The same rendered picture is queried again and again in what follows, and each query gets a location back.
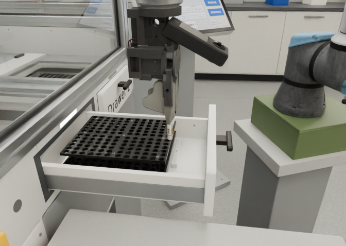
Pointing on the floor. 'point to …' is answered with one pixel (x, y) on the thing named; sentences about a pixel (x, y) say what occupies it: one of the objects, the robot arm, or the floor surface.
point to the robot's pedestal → (280, 183)
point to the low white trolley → (172, 232)
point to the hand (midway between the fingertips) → (173, 116)
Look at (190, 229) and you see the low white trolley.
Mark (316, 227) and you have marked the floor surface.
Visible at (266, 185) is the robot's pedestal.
